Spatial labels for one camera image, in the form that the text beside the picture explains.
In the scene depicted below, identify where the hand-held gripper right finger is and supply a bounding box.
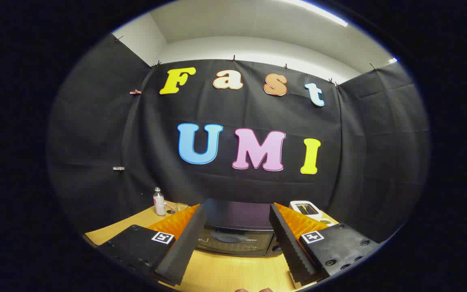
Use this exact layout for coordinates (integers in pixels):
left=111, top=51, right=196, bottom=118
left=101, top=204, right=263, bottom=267
left=269, top=203, right=382, bottom=289

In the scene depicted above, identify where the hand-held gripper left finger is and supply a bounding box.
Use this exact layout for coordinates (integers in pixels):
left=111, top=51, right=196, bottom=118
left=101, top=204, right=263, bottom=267
left=96, top=204, right=207, bottom=286

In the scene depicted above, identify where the black toaster oven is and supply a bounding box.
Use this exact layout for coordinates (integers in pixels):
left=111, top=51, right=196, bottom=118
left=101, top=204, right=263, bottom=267
left=195, top=199, right=285, bottom=257

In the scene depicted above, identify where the white pop-up toaster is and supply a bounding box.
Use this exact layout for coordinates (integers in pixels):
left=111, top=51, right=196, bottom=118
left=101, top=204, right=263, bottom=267
left=289, top=200, right=324, bottom=221

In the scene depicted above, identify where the clear plastic bottle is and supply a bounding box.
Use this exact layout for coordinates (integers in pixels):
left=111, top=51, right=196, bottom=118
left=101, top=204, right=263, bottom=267
left=153, top=187, right=166, bottom=216

